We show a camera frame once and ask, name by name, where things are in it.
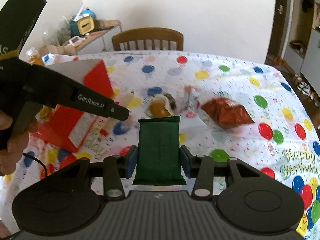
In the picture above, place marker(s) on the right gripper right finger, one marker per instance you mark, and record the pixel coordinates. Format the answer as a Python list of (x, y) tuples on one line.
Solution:
[(200, 167)]

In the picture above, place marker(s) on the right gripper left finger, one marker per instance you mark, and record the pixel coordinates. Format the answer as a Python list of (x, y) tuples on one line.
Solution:
[(116, 167)]

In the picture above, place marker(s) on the dark green snack packet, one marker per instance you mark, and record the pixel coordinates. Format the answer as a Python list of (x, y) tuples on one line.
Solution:
[(158, 162)]

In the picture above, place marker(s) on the red Oreo packet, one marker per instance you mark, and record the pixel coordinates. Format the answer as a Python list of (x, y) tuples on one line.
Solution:
[(227, 113)]

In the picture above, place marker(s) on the white red sausage packet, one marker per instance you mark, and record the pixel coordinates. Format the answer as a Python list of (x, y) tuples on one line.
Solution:
[(190, 99)]

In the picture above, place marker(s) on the person's left hand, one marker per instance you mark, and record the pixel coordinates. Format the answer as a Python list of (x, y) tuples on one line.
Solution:
[(15, 147)]

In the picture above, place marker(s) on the orange juice bottle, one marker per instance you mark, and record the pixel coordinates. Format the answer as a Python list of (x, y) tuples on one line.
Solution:
[(34, 57)]

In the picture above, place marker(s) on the clear glass bowl vase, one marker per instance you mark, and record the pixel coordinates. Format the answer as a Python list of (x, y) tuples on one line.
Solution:
[(56, 33)]

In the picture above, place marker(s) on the red white cardboard box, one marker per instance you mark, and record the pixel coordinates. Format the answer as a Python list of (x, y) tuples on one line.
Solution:
[(67, 125)]

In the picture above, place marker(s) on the pink white timer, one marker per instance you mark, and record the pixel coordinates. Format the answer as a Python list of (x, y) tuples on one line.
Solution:
[(76, 41)]

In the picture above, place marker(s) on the wrapped egg yolk pastry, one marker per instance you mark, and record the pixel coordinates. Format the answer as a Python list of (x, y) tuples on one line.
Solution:
[(161, 105)]

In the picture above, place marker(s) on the balloon pattern tablecloth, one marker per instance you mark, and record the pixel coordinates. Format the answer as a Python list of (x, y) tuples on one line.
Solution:
[(282, 142)]

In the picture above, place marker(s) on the yellow teal tissue box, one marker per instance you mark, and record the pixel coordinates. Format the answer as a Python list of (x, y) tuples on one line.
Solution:
[(84, 25)]

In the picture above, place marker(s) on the white side cabinet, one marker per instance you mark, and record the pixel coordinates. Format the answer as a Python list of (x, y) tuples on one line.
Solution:
[(95, 42)]

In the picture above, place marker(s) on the wooden chair far side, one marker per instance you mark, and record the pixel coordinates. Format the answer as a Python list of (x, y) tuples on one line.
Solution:
[(148, 34)]

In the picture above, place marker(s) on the dark entrance door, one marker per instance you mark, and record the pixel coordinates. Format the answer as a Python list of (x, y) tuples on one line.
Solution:
[(279, 27)]

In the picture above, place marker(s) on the grey wall cupboard unit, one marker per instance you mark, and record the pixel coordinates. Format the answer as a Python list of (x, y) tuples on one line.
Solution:
[(302, 38)]

